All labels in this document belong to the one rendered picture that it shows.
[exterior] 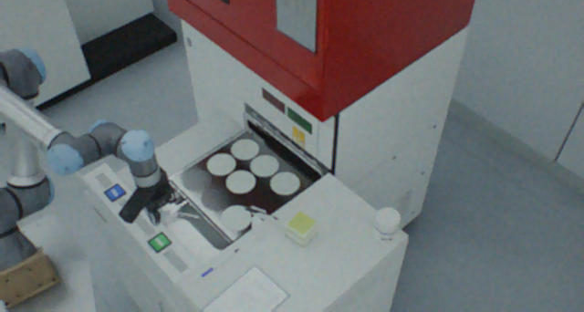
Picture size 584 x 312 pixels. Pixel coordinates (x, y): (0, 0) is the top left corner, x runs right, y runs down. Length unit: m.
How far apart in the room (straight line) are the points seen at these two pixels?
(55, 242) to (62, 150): 0.70
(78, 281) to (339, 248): 0.84
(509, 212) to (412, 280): 0.69
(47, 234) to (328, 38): 1.18
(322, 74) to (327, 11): 0.21
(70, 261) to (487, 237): 1.99
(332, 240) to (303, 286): 0.18
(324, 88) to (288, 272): 0.54
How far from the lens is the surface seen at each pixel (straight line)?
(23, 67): 1.79
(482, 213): 3.20
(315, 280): 1.73
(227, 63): 2.15
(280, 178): 2.03
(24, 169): 1.93
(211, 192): 2.01
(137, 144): 1.49
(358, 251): 1.79
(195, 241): 1.93
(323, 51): 1.58
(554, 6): 3.00
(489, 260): 3.04
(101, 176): 2.07
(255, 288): 1.72
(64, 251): 2.09
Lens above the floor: 2.47
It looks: 47 degrees down
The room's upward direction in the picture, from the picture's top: 1 degrees counter-clockwise
